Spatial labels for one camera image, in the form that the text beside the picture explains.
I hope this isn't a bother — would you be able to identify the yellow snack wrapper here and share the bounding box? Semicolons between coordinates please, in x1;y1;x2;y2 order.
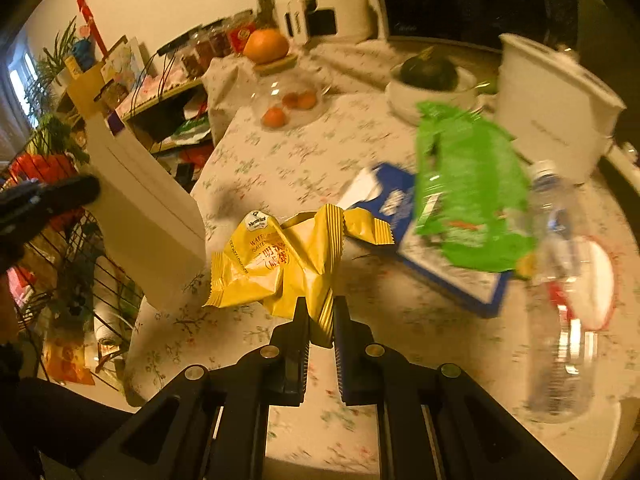
205;205;395;348

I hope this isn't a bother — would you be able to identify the green snack bag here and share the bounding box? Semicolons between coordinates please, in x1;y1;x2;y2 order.
413;101;536;273

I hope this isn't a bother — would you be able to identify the white paper bag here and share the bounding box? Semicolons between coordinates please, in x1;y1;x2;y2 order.
86;116;206;312

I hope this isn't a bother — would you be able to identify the blue and white box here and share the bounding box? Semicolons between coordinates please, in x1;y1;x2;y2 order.
337;162;510;318

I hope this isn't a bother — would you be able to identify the clear plastic water bottle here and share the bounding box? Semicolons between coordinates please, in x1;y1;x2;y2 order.
527;160;598;424

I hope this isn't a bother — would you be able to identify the floral tablecloth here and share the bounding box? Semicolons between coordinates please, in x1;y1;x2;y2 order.
125;41;639;479

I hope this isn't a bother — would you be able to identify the glass dome with oranges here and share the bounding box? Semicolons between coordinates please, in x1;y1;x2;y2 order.
250;67;331;130

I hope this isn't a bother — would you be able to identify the large orange fruit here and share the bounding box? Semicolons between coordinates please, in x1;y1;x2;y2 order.
243;28;290;64

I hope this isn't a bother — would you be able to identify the white electric cooking pot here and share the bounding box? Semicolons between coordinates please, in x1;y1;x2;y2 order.
495;34;626;185

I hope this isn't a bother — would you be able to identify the wire storage shelf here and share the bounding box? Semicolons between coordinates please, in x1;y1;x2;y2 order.
0;24;212;391

